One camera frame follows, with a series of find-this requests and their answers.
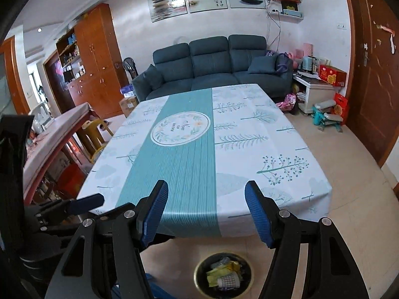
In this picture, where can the orange wooden cabinet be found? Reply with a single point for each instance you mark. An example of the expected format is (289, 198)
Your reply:
(99, 62)

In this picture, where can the brown wooden door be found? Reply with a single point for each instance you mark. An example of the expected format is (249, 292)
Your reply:
(371, 84)

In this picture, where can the stacked stones wall picture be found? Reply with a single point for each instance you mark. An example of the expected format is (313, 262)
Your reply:
(166, 3)

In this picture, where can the red bucket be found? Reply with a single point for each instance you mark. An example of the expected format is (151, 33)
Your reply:
(70, 179)

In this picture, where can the purple bag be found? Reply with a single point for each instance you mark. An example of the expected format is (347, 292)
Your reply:
(282, 64)

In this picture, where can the yellow plastic stool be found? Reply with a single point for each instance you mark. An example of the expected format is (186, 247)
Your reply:
(93, 130)

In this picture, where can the white cabinet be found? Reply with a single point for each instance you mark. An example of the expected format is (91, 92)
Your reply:
(318, 96)

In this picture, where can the wall shelf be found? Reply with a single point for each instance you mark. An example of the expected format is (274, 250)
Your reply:
(286, 12)

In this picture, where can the dark blue cushion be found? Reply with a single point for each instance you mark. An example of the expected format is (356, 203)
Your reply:
(154, 78)
(263, 65)

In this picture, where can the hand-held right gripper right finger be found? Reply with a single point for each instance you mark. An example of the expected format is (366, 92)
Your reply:
(258, 215)

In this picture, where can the cardboard box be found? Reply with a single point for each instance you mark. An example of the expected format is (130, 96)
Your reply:
(129, 107)

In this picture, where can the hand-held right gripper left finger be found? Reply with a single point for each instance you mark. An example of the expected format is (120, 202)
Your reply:
(152, 215)

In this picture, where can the light blue kettle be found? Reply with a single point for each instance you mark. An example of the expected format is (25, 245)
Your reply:
(307, 64)

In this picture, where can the dining table with grey cloth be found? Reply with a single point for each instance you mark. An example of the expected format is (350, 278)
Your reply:
(56, 130)

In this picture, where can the blue tissue pack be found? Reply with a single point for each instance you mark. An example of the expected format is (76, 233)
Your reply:
(127, 92)

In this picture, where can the red gift box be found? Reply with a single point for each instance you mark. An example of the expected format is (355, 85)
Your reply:
(332, 76)

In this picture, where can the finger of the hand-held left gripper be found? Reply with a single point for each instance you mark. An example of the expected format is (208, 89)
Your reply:
(84, 204)

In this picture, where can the pink bag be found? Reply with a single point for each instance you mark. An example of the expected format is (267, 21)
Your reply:
(288, 101)

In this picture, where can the black fan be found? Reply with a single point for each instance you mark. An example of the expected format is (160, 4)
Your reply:
(130, 67)

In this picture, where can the dark blue sofa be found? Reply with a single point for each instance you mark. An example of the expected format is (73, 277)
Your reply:
(212, 68)

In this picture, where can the yellow rimmed trash bin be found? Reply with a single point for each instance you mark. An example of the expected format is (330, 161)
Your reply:
(197, 275)

